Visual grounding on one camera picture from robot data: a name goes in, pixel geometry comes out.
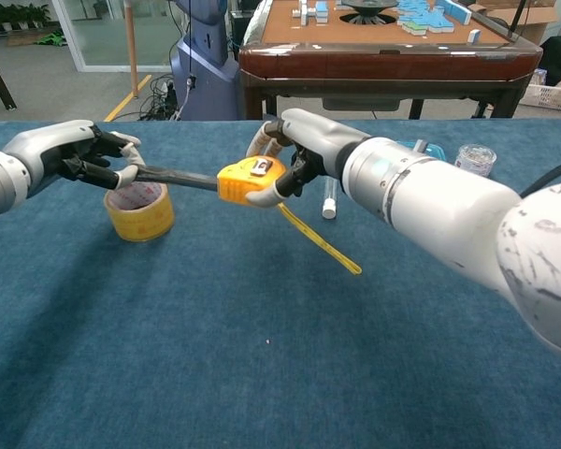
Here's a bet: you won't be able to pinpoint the blue mahjong tile pile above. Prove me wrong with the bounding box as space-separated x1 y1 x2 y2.
396 0 472 36

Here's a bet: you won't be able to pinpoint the white framed glass partition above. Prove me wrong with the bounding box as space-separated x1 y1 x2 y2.
50 0 179 74

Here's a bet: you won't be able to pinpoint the blue white mahjong tile stack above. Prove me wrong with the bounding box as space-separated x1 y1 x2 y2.
298 0 331 24

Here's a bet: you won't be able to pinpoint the teal plastic lid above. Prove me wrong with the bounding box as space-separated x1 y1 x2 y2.
395 138 445 163

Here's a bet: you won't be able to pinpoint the tangled black floor cables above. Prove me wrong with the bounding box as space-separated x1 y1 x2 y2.
139 74 183 122

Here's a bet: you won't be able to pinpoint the green item on floor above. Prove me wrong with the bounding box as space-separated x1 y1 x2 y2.
32 30 69 48

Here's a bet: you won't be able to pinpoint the black round table centerpiece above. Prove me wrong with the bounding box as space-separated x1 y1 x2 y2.
338 0 401 24

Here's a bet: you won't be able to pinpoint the clear jar of paper clips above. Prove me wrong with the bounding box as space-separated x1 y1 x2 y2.
453 143 498 178

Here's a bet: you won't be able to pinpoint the yellow tape measure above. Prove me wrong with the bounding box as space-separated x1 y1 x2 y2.
133 156 364 276

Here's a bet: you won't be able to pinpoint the clear tube with white cap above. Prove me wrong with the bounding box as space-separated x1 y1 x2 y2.
321 175 340 220

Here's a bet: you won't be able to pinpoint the potted green plants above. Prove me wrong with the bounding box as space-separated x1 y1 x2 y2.
0 2 52 34

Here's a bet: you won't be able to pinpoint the blue grey machine base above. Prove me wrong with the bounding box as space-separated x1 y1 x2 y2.
169 0 242 122

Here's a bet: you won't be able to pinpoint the blue felt table cloth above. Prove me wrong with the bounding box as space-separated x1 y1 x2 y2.
0 119 561 449

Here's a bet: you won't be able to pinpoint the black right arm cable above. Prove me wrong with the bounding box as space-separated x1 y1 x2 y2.
518 157 561 200

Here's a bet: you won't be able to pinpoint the cardboard box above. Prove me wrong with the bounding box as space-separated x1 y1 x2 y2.
476 0 561 43

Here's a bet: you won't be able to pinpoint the brown mahjong table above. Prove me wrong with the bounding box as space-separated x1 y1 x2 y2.
237 0 543 121

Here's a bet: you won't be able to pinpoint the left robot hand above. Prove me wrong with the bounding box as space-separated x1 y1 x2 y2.
2 119 147 193

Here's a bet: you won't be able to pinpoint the white plastic basket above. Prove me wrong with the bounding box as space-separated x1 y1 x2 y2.
523 81 561 113

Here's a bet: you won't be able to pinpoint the yellow packing tape roll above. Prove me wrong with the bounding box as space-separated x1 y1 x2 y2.
103 181 176 243

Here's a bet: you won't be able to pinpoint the wooden pole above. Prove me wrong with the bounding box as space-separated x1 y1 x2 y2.
123 0 140 98

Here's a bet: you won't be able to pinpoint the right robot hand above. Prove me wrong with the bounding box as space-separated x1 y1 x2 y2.
245 108 373 208

